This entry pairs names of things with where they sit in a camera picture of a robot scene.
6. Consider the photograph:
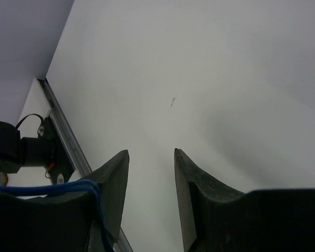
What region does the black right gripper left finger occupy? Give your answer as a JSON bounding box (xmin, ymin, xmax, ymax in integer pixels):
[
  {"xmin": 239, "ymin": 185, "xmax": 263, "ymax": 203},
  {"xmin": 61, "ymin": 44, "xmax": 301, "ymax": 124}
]
[{"xmin": 0, "ymin": 150, "xmax": 129, "ymax": 251}]

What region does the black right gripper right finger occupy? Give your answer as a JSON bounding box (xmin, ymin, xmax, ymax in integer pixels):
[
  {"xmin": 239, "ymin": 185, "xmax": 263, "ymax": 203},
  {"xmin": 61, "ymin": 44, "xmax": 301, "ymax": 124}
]
[{"xmin": 174, "ymin": 149, "xmax": 315, "ymax": 251}]

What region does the blue headphone cable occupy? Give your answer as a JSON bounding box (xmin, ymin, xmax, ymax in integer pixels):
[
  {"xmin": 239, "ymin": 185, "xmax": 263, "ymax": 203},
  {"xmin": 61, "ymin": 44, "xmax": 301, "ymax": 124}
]
[{"xmin": 0, "ymin": 179, "xmax": 117, "ymax": 252}]

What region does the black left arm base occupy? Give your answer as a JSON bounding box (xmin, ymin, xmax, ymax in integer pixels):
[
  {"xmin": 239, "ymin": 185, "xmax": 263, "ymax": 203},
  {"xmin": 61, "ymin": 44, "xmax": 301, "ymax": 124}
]
[{"xmin": 16, "ymin": 113, "xmax": 74, "ymax": 184}]

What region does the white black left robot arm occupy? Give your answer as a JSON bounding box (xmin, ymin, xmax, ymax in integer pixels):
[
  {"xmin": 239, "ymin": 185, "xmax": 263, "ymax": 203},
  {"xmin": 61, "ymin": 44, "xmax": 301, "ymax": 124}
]
[{"xmin": 0, "ymin": 121, "xmax": 23, "ymax": 186}]

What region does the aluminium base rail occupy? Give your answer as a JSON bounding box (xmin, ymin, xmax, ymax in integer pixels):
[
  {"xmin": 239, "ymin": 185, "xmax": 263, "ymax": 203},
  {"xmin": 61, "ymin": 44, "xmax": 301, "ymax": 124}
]
[{"xmin": 38, "ymin": 79, "xmax": 133, "ymax": 251}]

